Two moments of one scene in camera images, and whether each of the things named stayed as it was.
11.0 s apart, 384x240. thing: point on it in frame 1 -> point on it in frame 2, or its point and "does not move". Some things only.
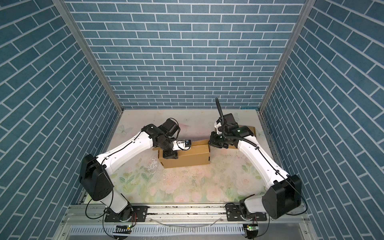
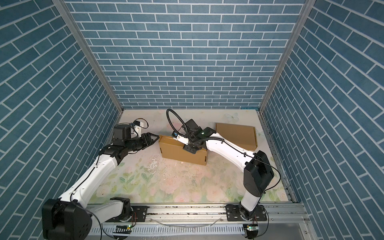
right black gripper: (213, 142) -> (188, 148)
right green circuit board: (252, 228) does not move
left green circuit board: (123, 229) does not move
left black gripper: (173, 154) -> (143, 137)
